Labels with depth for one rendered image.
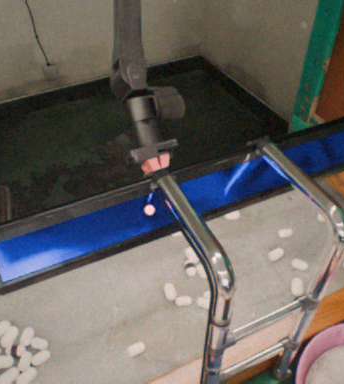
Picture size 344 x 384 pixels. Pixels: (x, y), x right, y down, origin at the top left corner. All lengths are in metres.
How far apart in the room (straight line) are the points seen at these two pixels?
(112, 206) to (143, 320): 0.36
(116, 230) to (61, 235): 0.06
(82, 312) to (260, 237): 0.42
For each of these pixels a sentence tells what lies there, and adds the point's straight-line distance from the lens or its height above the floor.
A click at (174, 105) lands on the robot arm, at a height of 0.98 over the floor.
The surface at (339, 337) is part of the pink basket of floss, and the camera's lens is 0.83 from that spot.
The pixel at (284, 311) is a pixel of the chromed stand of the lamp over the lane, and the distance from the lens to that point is 0.56.
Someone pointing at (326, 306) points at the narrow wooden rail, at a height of 0.76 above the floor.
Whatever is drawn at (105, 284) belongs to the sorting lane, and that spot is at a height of 0.74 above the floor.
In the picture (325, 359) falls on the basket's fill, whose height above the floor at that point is 0.73.
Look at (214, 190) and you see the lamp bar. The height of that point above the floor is 1.08.
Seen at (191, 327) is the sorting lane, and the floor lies 0.74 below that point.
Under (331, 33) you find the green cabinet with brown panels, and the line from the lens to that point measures 1.02.
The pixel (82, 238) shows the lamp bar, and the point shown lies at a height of 1.08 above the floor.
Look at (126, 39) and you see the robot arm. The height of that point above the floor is 1.09.
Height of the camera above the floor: 1.44
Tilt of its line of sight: 44 degrees down
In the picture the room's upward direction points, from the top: straight up
